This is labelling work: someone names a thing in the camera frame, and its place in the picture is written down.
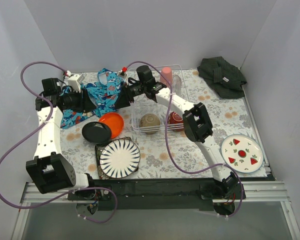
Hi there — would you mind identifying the orange round plate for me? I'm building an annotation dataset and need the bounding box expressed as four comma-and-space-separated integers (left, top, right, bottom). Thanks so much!
98, 112, 124, 139

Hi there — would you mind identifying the black round plate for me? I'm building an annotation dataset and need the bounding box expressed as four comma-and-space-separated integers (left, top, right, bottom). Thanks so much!
81, 121, 112, 145

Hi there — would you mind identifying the dark square plate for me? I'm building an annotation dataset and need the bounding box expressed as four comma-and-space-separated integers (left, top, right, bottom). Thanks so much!
94, 136, 139, 180

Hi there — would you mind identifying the red bowl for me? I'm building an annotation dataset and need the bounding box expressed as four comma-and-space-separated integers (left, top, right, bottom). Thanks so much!
167, 111, 184, 132

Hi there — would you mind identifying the blue striped white plate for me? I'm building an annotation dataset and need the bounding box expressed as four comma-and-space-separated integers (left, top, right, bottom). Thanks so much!
99, 139, 142, 179

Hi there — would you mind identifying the clear plastic bowl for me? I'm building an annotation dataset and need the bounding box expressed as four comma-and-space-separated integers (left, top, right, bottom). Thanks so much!
172, 74, 182, 96

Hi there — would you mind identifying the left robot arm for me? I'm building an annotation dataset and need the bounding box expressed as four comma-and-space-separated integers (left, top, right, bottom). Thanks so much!
26, 74, 97, 200

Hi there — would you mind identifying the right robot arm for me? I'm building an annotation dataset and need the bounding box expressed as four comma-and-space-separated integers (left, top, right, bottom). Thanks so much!
114, 62, 239, 199

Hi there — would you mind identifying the blue patterned cloth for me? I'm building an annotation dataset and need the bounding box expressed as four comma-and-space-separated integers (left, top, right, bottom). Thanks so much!
60, 68, 124, 129

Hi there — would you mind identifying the pink plastic cup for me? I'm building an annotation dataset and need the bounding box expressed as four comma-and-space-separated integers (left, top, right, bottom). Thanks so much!
160, 66, 173, 86

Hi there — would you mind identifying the beige ceramic bowl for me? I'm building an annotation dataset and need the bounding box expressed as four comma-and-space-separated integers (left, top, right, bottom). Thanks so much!
139, 113, 161, 135

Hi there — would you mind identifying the dark green shirt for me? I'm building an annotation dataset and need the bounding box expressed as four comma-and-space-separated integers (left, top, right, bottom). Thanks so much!
197, 56, 247, 99

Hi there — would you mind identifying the watermelon pattern plate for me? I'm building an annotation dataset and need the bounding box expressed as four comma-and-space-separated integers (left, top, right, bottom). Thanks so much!
220, 134, 264, 174

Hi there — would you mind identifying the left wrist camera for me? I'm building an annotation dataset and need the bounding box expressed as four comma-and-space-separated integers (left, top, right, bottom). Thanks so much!
65, 73, 84, 93

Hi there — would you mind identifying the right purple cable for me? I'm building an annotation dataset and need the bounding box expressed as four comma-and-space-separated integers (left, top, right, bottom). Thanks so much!
124, 60, 246, 217

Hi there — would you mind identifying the purple cable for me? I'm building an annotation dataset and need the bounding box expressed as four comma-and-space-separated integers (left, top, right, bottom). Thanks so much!
124, 60, 246, 217
0, 61, 118, 224

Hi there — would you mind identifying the white wire dish rack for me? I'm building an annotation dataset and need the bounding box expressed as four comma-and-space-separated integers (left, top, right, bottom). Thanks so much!
130, 64, 190, 134

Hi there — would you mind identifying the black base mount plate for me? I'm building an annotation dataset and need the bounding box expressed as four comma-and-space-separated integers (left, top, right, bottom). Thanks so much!
67, 178, 246, 215

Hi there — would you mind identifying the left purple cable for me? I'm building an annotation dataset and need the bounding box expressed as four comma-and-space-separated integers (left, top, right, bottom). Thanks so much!
0, 61, 118, 224

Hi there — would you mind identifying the aluminium frame rail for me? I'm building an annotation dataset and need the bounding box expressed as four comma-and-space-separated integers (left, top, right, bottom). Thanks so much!
12, 178, 300, 240

